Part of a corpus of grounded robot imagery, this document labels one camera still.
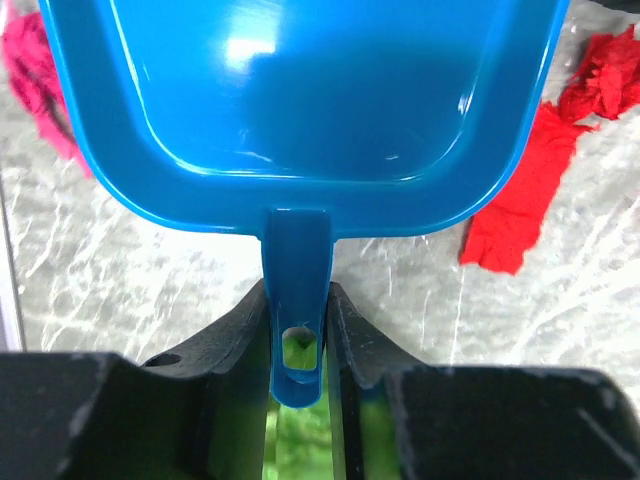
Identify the green cabbage on table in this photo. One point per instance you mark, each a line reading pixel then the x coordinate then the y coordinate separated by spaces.
pixel 299 443

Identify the pink paper scrap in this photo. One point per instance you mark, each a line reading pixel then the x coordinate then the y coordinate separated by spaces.
pixel 34 81

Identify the blue dustpan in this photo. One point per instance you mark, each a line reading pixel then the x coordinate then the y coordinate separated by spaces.
pixel 302 123

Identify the small red paper scrap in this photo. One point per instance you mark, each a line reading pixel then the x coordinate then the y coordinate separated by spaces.
pixel 606 83

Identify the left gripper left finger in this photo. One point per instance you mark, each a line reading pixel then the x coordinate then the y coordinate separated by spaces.
pixel 228 364

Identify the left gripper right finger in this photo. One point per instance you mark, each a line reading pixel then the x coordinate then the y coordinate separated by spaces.
pixel 361 357

